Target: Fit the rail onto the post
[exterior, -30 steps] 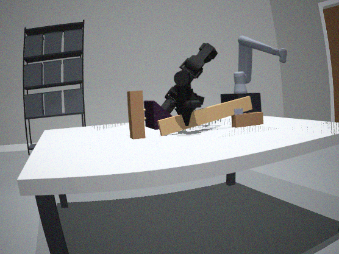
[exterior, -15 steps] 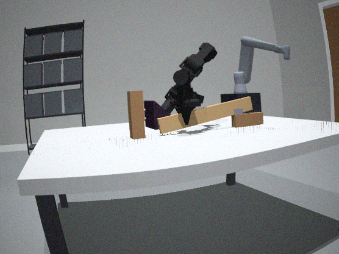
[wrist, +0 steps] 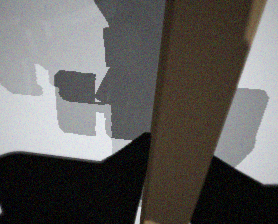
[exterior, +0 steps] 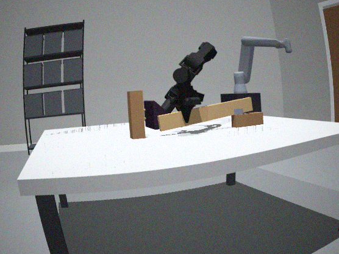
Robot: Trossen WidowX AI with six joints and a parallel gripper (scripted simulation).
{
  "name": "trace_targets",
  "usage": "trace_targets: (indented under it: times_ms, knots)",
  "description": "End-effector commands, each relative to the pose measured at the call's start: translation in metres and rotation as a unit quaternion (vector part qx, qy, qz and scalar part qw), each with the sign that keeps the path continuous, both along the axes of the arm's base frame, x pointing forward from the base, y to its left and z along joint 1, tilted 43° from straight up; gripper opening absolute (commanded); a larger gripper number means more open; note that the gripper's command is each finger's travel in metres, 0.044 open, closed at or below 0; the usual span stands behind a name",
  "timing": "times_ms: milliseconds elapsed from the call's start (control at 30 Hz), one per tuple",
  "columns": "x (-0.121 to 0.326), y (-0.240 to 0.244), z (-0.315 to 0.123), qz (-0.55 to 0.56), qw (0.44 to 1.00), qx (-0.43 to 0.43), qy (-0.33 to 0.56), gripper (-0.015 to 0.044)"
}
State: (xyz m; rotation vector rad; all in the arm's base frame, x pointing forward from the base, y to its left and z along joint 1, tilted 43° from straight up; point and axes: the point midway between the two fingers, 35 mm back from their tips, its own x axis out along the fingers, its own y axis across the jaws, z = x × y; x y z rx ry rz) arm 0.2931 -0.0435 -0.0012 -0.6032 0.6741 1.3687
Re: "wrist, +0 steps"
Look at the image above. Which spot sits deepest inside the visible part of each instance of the long brown wooden rail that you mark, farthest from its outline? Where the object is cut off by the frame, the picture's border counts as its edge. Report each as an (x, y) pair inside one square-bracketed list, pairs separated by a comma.
[(204, 48)]

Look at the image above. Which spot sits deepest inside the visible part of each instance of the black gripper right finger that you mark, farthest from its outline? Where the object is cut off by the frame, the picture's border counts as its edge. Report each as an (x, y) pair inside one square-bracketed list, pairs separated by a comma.
[(229, 196)]

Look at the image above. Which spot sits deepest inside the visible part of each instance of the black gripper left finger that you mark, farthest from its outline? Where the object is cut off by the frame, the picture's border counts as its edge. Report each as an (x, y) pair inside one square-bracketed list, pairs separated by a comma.
[(108, 190)]

